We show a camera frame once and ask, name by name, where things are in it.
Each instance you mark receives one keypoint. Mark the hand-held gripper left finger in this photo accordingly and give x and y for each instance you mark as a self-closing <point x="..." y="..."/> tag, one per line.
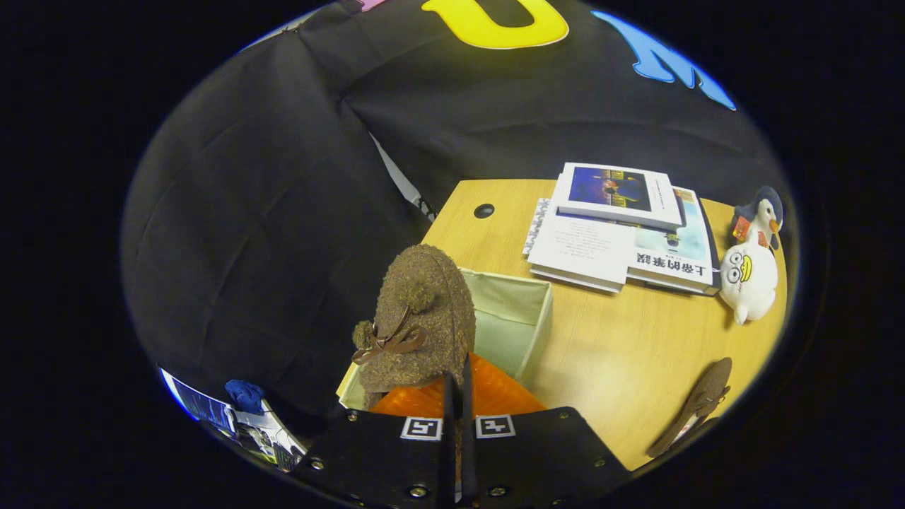
<point x="375" y="459"/>

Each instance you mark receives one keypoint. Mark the cream fabric storage box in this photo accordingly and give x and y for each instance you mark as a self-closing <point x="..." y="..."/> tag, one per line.
<point x="509" y="318"/>

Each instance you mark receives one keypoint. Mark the small book with dark picture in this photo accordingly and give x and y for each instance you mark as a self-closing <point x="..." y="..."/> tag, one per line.
<point x="615" y="194"/>

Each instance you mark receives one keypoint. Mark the black backdrop cloth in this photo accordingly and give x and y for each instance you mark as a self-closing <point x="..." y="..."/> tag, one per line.
<point x="269" y="212"/>

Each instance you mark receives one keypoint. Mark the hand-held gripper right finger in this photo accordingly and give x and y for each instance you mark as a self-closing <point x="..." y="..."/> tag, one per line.
<point x="537" y="456"/>

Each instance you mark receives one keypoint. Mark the grey penguin plush toy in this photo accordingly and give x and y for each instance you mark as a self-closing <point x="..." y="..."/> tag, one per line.
<point x="760" y="212"/>

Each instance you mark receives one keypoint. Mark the white duck plush toy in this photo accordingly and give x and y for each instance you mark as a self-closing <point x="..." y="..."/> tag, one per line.
<point x="749" y="279"/>

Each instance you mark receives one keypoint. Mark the blue cloth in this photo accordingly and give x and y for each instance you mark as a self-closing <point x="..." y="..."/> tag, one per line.
<point x="245" y="396"/>

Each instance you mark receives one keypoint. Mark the brown fuzzy shoe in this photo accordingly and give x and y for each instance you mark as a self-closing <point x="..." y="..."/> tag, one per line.
<point x="696" y="399"/>
<point x="424" y="311"/>

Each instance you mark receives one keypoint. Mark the white book with text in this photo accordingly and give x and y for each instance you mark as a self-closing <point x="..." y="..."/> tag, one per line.
<point x="580" y="247"/>

